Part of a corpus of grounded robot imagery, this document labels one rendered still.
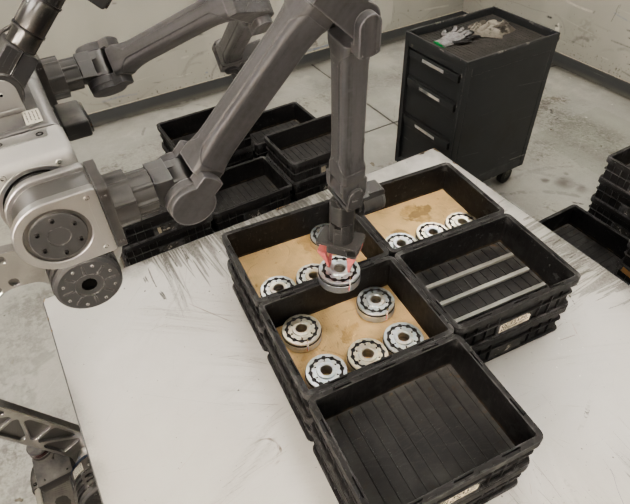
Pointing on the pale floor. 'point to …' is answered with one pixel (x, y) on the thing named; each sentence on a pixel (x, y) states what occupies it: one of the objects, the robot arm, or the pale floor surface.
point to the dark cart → (474, 93)
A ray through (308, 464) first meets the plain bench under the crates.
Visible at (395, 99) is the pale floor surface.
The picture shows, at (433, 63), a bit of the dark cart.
